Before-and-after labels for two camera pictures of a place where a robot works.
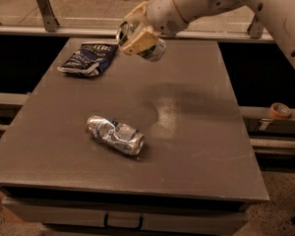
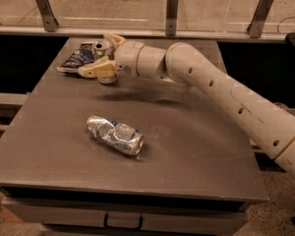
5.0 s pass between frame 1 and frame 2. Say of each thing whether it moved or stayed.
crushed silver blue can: stayed
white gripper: moved
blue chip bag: stayed
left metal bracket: stayed
